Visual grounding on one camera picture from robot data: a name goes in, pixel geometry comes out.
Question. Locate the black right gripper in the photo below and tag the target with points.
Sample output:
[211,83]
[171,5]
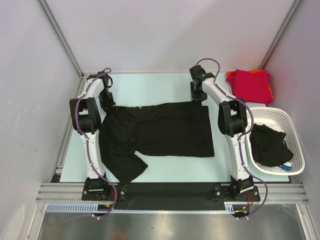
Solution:
[195,96]

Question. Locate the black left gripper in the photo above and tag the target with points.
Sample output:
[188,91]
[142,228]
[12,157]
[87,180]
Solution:
[106,106]

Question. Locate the black t shirt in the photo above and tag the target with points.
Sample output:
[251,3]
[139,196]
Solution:
[267,146]
[181,129]

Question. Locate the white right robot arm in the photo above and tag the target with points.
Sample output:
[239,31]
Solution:
[232,123]

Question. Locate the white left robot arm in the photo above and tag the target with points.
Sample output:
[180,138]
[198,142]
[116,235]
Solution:
[86,121]

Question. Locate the folded red t shirt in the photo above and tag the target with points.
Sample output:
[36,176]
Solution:
[252,85]

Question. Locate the white plastic laundry basket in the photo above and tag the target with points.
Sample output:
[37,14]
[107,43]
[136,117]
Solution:
[280,121]

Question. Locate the black t shirt in basket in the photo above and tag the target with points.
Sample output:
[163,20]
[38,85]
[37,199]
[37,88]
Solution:
[267,146]

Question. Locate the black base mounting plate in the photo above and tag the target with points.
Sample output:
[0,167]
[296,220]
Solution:
[176,196]

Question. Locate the blue white garment in basket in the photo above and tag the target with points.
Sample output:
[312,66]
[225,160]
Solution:
[286,166]

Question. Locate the left aluminium corner post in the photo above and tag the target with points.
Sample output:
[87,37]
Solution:
[53,23]

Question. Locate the aluminium corner post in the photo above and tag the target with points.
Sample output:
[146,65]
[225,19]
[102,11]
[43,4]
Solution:
[296,4]
[53,23]

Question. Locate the white slotted cable duct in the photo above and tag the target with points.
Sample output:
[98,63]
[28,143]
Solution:
[90,208]

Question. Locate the right aluminium corner post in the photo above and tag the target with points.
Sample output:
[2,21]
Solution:
[296,4]

